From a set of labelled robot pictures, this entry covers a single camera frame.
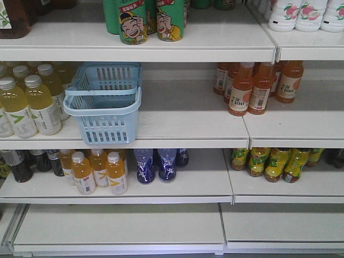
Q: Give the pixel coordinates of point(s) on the white peach drink bottle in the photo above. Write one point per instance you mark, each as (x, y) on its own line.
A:
(284, 14)
(333, 17)
(310, 15)

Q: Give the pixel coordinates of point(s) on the white metal shelf unit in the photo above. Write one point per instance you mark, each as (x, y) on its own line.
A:
(209, 210)

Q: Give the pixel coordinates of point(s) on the pale yellow juice bottle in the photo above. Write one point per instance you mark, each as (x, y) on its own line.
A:
(42, 106)
(16, 108)

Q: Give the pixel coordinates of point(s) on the green cartoon drink can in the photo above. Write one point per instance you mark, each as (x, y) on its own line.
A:
(132, 21)
(170, 20)

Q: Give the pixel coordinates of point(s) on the blue sports drink bottle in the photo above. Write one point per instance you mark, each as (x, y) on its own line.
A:
(167, 170)
(145, 165)

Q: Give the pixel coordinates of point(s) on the orange juice bottle white label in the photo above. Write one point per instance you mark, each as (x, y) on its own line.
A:
(98, 159)
(82, 173)
(116, 173)

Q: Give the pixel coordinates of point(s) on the yellow lemon tea bottle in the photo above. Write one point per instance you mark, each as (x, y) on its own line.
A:
(239, 158)
(277, 160)
(295, 164)
(258, 157)

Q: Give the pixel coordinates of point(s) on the orange C100 juice bottle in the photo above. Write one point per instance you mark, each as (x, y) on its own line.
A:
(290, 80)
(241, 90)
(262, 83)

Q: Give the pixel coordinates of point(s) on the light blue plastic basket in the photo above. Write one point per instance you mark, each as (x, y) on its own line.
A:
(104, 98)

